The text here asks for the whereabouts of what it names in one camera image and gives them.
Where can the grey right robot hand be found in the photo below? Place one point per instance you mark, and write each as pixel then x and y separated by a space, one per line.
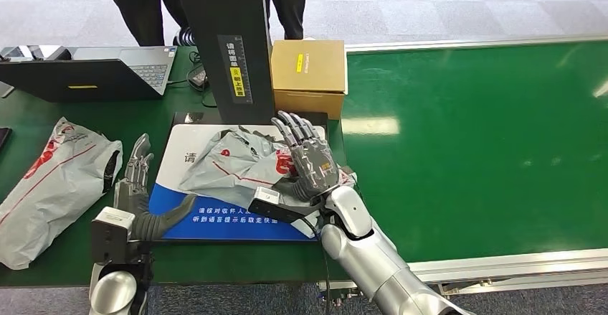
pixel 313 165

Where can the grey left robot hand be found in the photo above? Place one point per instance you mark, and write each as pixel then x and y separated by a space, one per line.
pixel 130 191

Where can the grey mailer bag package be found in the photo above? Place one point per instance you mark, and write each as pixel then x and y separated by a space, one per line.
pixel 52 194
pixel 233 165

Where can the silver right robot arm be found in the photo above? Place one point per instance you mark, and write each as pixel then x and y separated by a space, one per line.
pixel 375 260

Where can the flat grey mailer bag package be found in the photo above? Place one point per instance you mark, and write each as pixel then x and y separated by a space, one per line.
pixel 52 194

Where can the brown cardboard box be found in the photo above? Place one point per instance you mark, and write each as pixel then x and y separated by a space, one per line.
pixel 309 70

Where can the green conveyor belt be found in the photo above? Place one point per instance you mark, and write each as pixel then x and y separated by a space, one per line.
pixel 499 137

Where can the white blue scanner platform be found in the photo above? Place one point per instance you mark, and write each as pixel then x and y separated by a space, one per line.
pixel 214 222

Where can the black grey laptop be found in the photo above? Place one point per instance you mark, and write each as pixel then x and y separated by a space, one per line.
pixel 71 82

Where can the person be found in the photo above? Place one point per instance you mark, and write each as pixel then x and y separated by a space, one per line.
pixel 290 4
pixel 138 4

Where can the silver metal device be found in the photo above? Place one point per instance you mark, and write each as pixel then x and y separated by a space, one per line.
pixel 38 51

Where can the black scanner column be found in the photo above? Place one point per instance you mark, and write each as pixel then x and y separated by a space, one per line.
pixel 223 13

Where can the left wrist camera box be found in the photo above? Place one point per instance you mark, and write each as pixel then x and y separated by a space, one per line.
pixel 111 234

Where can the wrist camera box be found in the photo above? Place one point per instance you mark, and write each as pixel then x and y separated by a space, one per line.
pixel 111 234
pixel 275 206

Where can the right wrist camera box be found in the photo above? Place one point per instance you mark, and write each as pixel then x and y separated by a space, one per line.
pixel 275 206

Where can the aluminium conveyor frame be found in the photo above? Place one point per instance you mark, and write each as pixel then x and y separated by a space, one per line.
pixel 522 265

